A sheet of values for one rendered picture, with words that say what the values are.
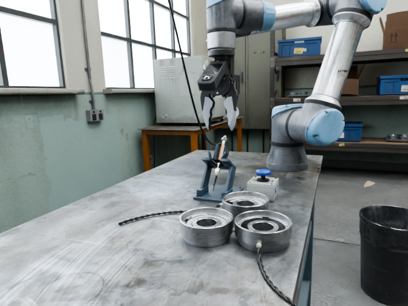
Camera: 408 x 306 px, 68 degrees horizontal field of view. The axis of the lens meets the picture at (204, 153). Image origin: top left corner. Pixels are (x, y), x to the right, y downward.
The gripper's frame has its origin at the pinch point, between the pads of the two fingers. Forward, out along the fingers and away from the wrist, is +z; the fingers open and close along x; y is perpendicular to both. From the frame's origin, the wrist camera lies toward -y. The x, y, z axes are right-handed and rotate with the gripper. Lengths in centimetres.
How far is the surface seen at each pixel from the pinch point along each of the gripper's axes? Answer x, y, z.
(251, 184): -10.3, -3.4, 14.4
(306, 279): -20, 52, 74
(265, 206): -17.1, -15.7, 15.2
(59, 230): 22.0, -35.9, 19.1
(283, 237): -23.3, -27.3, 15.7
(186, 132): 98, 158, 25
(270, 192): -15.3, -3.2, 16.2
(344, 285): -36, 93, 98
